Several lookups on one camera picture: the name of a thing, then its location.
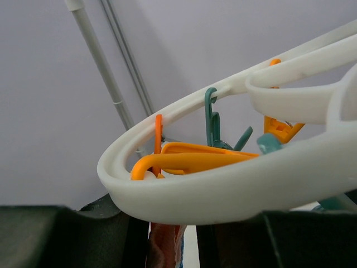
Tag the teal clothes peg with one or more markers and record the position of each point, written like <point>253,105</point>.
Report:
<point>213,126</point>

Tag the white clip hanger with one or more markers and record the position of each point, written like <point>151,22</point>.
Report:
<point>304,172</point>

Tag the silver clothes rack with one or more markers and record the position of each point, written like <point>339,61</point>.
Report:
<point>77,8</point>

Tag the orange clothes peg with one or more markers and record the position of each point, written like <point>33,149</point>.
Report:
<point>181,158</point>

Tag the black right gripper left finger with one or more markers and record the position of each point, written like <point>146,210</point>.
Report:
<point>98,235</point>

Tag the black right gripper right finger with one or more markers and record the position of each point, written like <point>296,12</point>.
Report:
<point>281,239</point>

